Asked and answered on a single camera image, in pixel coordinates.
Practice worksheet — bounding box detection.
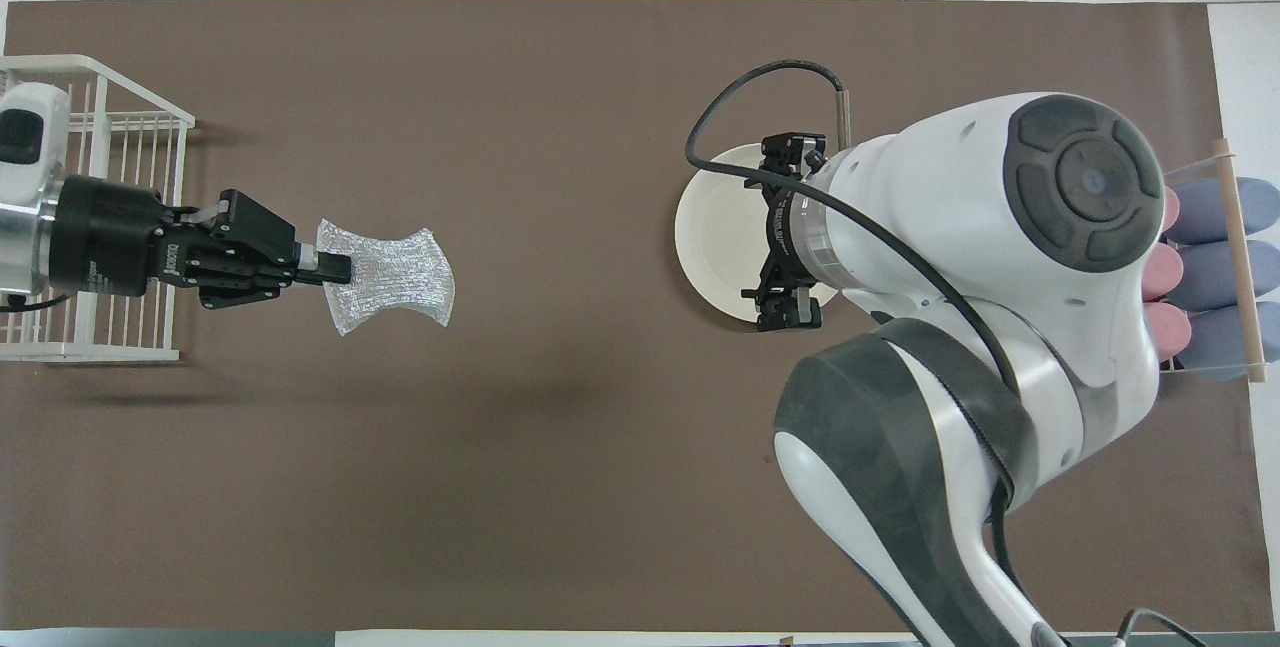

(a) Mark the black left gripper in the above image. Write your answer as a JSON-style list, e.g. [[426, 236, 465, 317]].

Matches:
[[48, 175, 353, 310]]

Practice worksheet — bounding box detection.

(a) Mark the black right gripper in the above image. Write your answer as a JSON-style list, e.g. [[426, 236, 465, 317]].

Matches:
[[745, 133, 831, 333]]

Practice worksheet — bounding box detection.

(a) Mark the cream round plate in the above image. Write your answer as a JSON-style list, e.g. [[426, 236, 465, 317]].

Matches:
[[674, 143, 843, 326]]

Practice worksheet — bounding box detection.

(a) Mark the brown table mat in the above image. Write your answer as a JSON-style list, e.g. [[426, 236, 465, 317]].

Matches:
[[0, 0, 1276, 633]]

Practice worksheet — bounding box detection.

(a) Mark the white cup rack wooden bar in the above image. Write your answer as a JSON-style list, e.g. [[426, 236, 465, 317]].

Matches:
[[1155, 137, 1271, 386]]

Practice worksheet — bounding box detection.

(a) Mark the white wire dish rack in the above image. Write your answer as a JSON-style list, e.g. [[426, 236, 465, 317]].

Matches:
[[0, 55, 196, 363]]

